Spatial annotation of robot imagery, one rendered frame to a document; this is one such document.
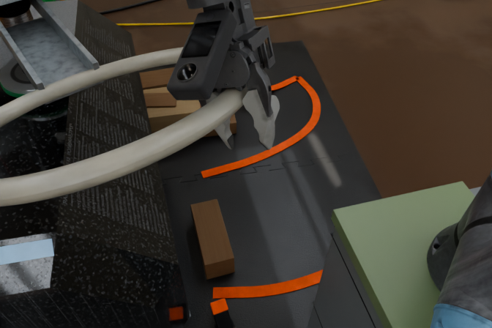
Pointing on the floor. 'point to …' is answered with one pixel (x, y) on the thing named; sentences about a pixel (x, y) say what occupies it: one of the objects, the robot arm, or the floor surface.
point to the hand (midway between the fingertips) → (246, 143)
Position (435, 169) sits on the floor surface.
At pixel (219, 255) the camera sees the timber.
